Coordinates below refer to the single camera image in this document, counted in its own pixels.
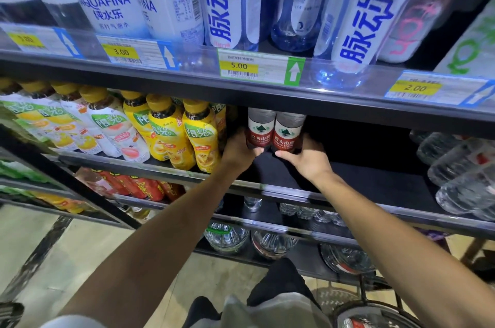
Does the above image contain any person's light grey shirt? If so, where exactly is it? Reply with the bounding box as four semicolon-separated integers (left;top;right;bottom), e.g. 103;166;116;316
38;292;333;328

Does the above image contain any person's right forearm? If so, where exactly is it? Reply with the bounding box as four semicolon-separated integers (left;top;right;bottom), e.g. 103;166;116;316
313;173;495;328

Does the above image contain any row of small clear water bottles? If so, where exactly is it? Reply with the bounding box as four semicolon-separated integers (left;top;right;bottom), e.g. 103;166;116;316
214;196;347;228

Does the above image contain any person's right hand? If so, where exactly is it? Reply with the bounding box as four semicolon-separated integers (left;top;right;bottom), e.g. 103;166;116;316
274;133;335;185

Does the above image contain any person's left forearm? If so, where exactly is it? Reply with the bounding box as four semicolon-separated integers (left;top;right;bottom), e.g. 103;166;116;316
58;163;248;328

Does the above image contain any red cap water bottle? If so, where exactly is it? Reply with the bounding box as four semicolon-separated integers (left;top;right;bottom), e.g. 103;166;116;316
272;111;307;154
246;107;277;153

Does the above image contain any black shopping basket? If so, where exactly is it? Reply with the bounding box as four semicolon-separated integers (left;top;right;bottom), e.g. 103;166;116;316
332;275;424;328

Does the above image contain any row of yellow cap tea bottles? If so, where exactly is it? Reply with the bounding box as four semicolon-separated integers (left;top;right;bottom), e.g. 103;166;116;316
0;77;229;174

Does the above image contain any pink label drink bottle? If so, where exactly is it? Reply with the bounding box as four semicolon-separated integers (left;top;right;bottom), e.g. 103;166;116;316
377;0;484;65

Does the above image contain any row of dark blue drink bottles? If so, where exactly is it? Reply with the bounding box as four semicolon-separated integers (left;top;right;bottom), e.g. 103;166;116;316
195;0;434;91

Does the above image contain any green label clear drink bottle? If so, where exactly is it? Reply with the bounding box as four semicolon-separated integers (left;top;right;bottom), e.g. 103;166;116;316
433;0;495;77

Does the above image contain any row of red wrapped drink bottles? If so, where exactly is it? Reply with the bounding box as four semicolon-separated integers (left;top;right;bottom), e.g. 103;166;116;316
75;167;185;203

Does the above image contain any person's left hand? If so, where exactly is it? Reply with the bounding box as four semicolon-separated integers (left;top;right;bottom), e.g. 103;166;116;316
221;127;266;176

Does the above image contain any cluster of white cap bottles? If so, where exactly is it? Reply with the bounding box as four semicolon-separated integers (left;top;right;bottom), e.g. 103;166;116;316
409;130;495;222

